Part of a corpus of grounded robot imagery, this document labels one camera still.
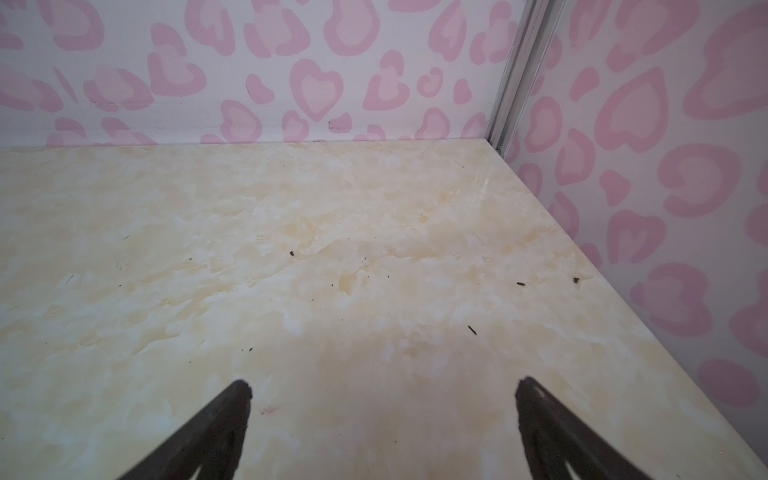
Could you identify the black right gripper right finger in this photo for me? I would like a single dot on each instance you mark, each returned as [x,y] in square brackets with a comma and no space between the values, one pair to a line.
[559,445]

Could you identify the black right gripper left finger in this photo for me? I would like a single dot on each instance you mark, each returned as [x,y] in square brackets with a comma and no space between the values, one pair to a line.
[208,446]

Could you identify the aluminium corner frame post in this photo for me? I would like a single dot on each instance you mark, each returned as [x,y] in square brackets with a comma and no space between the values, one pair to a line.
[536,29]

